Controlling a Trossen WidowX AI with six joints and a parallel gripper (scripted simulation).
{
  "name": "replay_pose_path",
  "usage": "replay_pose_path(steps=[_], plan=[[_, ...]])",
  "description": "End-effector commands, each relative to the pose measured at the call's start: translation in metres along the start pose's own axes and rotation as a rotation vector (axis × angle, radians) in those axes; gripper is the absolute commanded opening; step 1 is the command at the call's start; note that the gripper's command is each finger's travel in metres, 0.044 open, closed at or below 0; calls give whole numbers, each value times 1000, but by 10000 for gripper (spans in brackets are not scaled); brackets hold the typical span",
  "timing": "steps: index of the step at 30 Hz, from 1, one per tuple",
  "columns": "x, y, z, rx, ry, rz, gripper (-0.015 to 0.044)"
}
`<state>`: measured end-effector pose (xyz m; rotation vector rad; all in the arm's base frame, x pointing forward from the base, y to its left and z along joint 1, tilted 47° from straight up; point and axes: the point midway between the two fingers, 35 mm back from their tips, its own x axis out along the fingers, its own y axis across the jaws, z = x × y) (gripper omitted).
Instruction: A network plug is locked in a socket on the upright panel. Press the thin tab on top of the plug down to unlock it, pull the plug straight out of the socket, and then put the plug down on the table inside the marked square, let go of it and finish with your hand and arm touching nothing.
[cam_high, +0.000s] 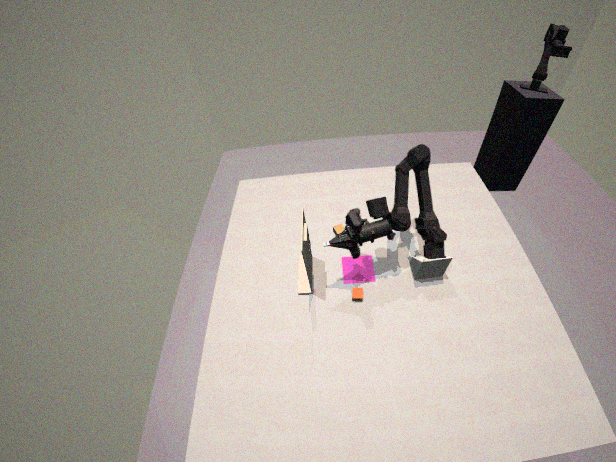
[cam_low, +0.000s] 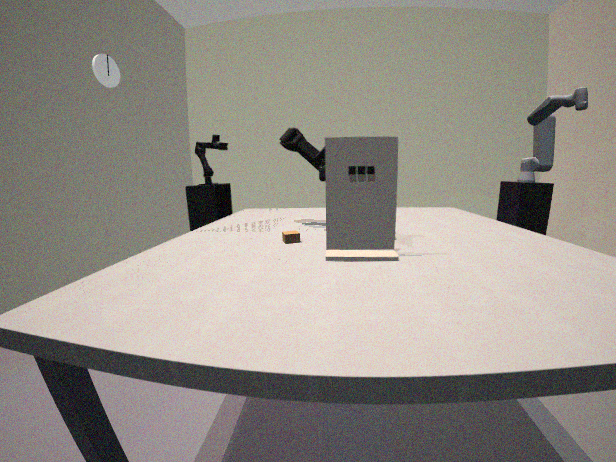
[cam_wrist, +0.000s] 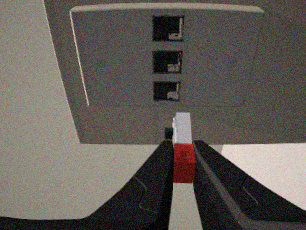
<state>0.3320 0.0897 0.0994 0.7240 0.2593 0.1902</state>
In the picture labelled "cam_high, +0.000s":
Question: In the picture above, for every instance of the pink flat square patch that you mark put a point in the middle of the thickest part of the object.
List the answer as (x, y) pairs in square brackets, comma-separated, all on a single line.
[(358, 270)]

